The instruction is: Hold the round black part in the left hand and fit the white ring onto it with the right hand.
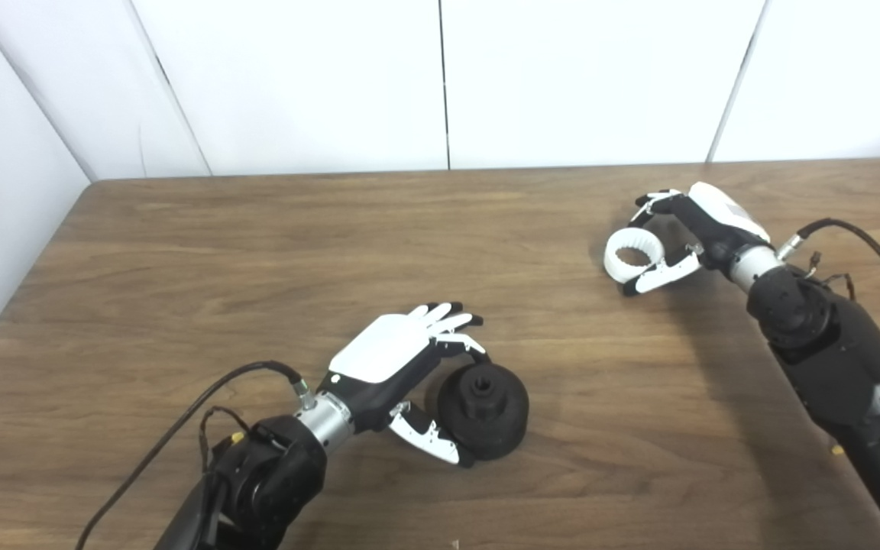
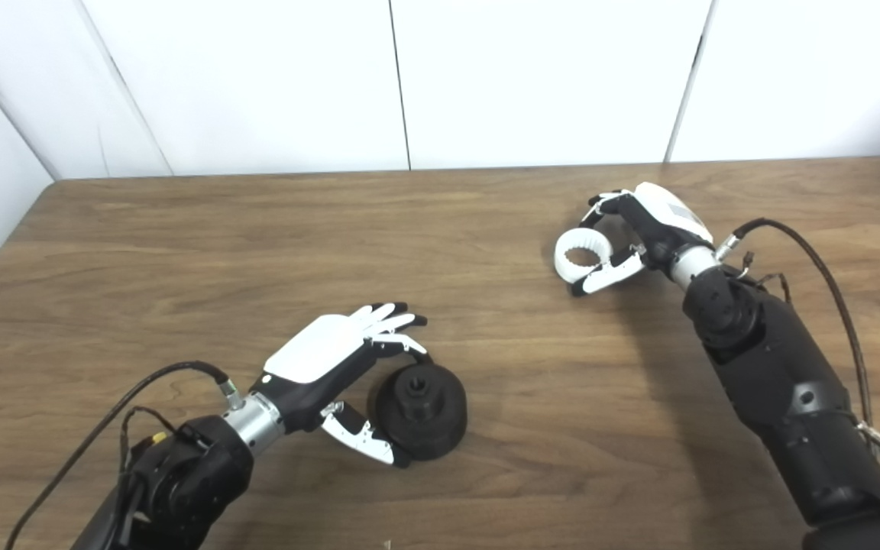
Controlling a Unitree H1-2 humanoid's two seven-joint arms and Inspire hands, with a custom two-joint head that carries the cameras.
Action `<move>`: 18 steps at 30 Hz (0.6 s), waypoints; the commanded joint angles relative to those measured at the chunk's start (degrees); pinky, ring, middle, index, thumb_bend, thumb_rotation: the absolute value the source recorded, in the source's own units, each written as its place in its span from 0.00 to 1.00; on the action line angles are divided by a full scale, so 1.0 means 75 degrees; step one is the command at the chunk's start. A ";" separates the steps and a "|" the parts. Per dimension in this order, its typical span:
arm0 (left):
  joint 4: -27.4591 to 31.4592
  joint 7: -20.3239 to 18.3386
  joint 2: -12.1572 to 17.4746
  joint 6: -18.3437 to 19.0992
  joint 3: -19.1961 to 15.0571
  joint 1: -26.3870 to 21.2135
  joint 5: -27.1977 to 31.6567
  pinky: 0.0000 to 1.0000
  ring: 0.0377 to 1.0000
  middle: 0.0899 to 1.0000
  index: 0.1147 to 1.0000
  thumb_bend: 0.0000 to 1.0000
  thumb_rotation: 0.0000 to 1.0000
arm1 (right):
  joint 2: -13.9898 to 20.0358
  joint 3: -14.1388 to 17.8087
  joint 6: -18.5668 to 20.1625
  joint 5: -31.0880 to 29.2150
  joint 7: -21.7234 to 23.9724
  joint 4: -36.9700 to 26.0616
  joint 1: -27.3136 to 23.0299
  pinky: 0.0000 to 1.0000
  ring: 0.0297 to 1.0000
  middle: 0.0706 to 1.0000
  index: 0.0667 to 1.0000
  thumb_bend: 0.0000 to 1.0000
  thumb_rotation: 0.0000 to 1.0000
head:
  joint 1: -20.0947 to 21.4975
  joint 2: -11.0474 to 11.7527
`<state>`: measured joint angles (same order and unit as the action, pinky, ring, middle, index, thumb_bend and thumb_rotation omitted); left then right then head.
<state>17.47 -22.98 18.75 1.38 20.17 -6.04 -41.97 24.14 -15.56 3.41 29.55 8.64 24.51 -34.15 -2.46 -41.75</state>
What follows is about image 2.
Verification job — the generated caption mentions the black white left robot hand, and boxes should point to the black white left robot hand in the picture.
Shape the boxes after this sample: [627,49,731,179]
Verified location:
[249,302,435,468]

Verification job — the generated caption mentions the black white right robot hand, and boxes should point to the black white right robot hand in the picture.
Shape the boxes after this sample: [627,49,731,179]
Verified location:
[568,182,716,297]

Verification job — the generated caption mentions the white plastic ring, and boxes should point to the white plastic ring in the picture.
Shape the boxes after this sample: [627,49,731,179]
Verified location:
[553,228,610,285]

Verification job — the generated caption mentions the round black plastic part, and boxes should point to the round black plastic part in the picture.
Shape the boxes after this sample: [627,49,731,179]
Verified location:
[368,362,468,462]

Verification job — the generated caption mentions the thin black wire loop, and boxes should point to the thin black wire loop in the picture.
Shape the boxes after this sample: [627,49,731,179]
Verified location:
[738,252,792,303]

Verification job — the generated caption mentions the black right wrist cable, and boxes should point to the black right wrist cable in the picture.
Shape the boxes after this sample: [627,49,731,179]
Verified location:
[715,218,880,459]

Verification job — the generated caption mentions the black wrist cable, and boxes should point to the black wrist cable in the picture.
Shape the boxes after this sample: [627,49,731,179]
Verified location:
[3,361,246,550]
[715,218,880,459]

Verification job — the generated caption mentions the thin wire with yellow tag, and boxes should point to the thin wire with yellow tag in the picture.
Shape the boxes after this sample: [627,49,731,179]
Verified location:
[118,406,183,461]

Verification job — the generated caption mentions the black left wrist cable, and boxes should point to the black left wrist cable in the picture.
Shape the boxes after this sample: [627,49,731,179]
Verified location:
[3,361,246,550]

